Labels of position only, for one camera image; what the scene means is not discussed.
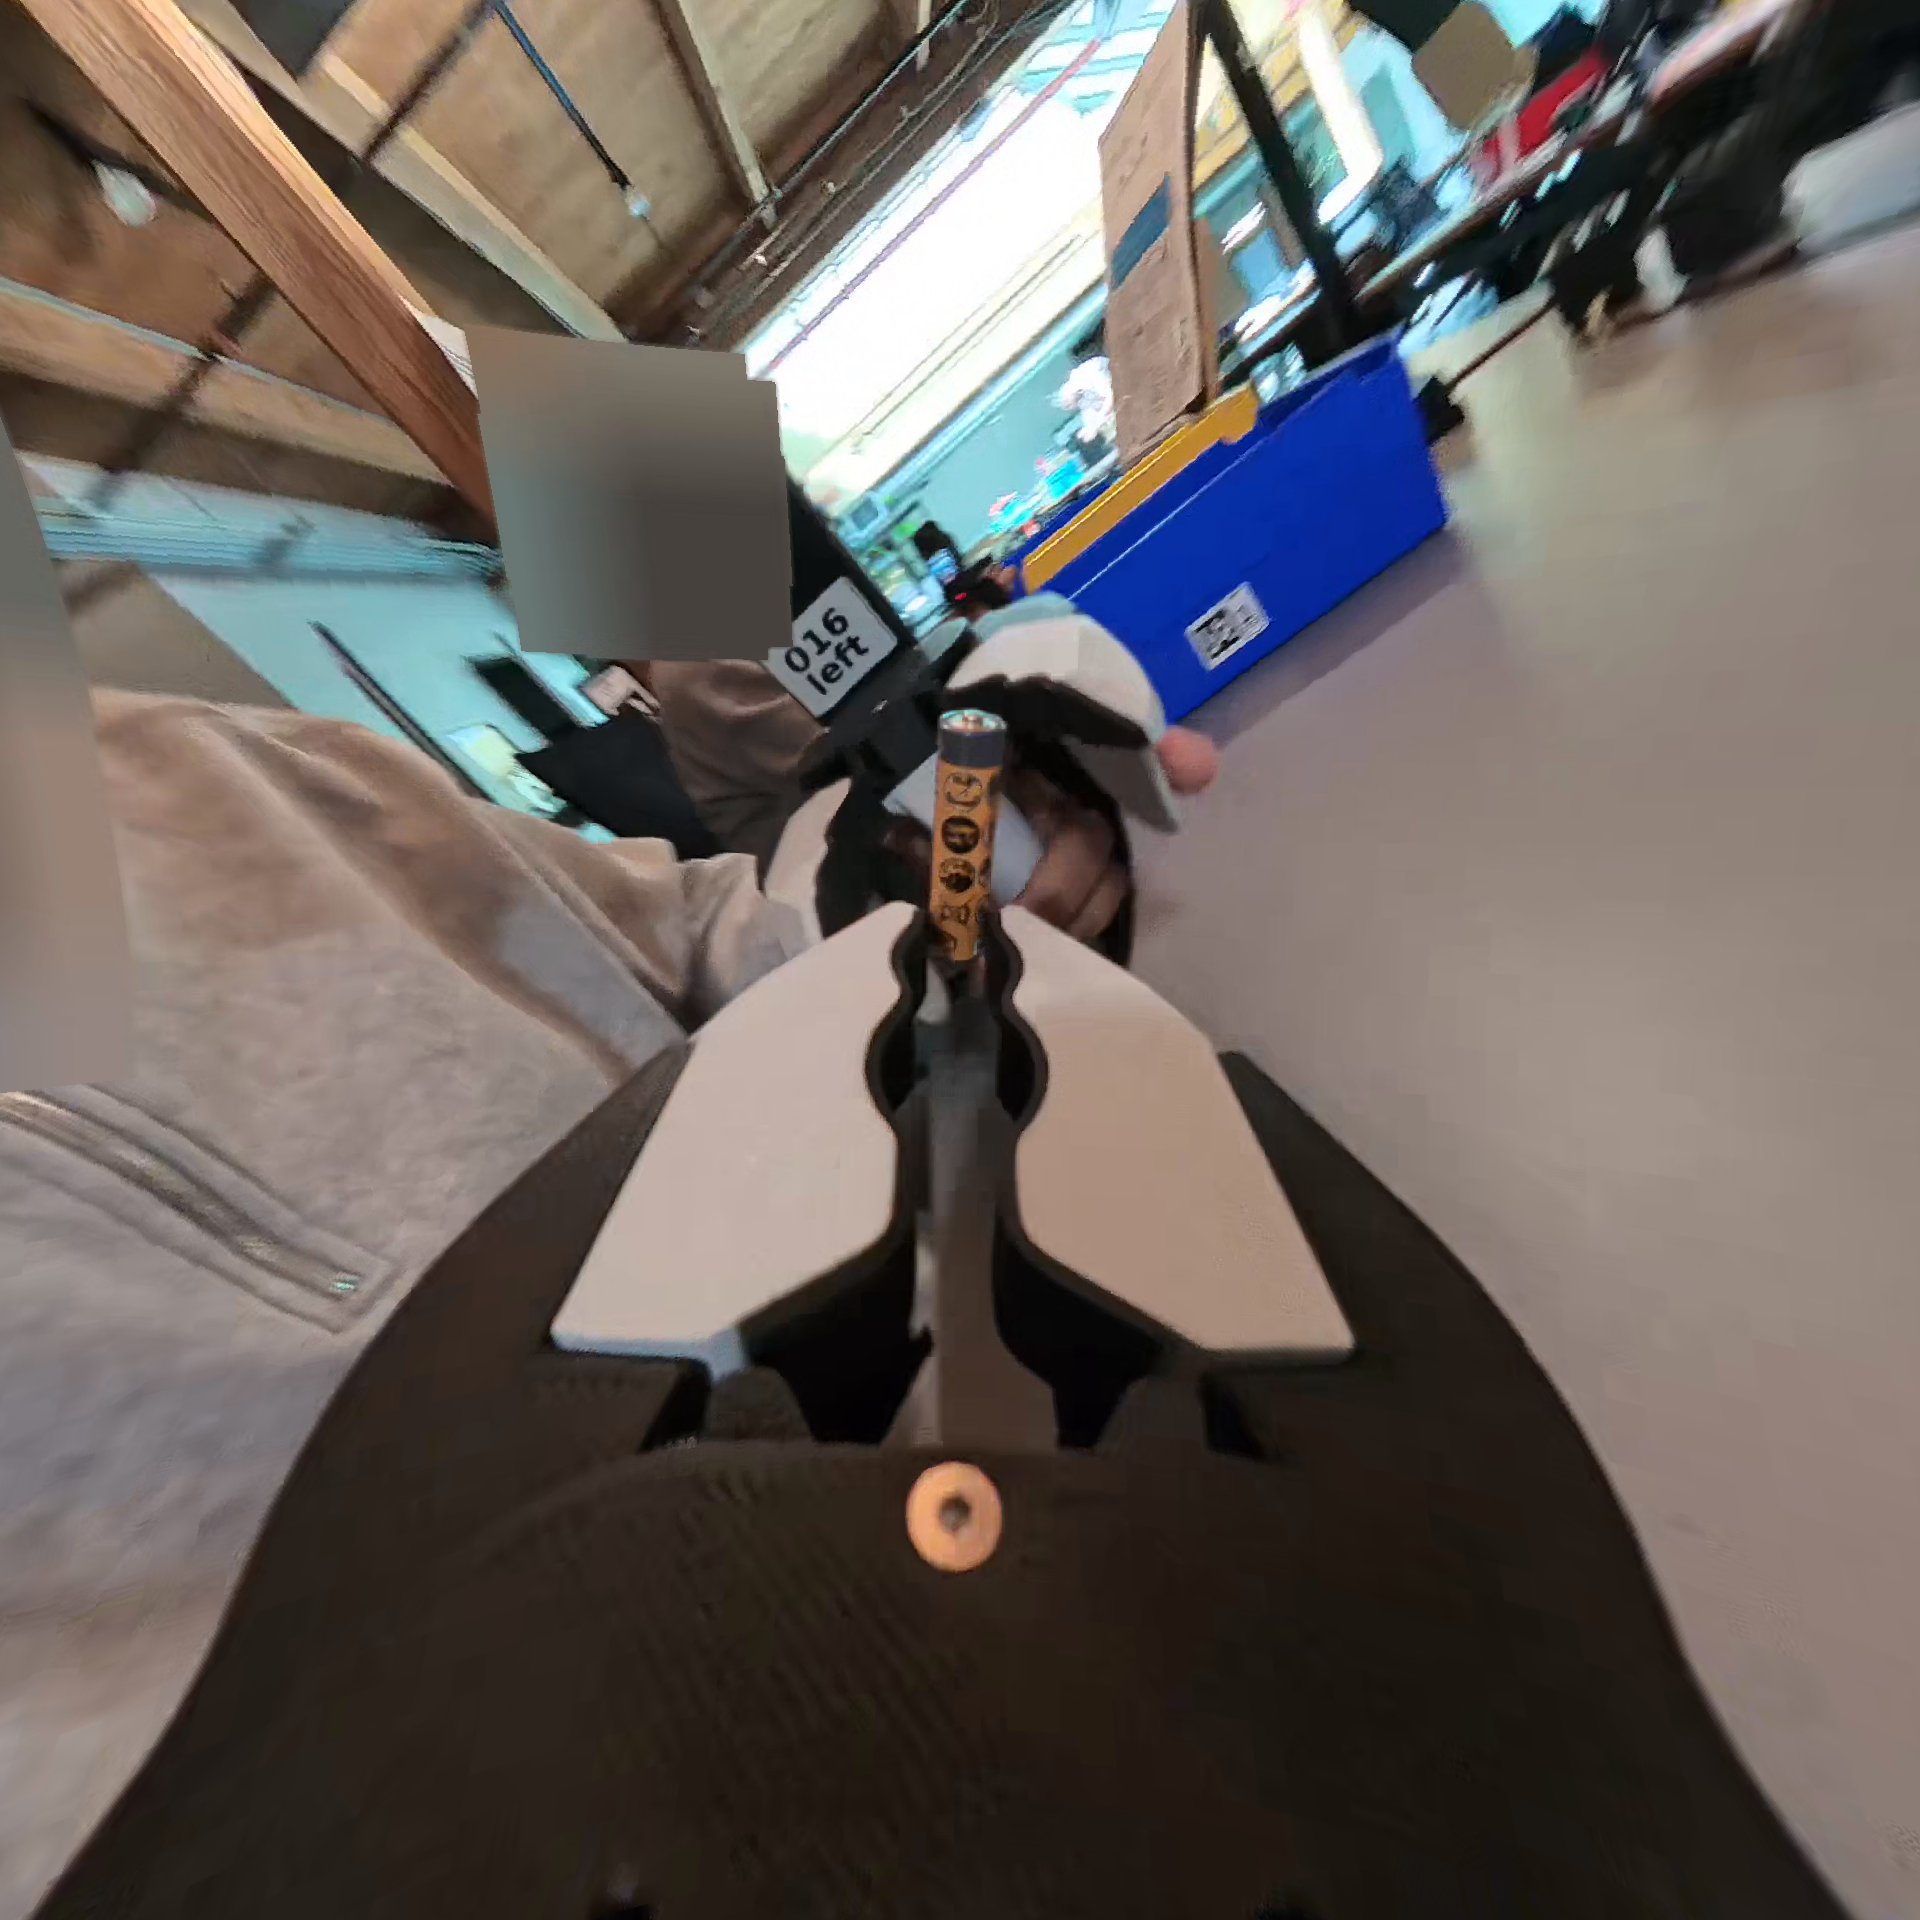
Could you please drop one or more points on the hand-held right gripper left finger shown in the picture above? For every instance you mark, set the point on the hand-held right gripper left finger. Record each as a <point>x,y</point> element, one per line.
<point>721,1172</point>

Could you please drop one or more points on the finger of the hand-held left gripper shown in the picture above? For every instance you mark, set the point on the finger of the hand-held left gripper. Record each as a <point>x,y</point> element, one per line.
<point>1073,653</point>
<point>1147,780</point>

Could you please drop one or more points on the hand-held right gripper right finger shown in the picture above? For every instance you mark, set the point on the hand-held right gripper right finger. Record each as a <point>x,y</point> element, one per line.
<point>1170,1184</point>

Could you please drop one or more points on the gold black battery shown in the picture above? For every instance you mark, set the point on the gold black battery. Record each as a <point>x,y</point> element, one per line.
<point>960,840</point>

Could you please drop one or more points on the person's left forearm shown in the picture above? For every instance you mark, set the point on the person's left forearm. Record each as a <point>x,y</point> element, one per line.
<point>451,885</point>

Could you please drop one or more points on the person's left hand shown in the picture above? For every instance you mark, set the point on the person's left hand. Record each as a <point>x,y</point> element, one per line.
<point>1083,879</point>

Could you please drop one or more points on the long yellow plastic bin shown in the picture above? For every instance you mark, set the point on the long yellow plastic bin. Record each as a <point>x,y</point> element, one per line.
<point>1142,480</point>

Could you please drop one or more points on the blue plastic bin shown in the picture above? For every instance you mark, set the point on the blue plastic bin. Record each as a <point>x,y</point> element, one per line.
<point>1276,511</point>

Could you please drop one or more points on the black chair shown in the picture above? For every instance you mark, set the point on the black chair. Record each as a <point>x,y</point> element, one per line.
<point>615,780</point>

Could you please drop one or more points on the brown cardboard sheet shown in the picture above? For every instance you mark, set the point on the brown cardboard sheet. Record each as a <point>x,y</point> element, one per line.
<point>1147,301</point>

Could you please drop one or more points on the black metal post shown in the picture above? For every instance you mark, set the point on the black metal post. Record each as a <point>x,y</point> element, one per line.
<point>1276,135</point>

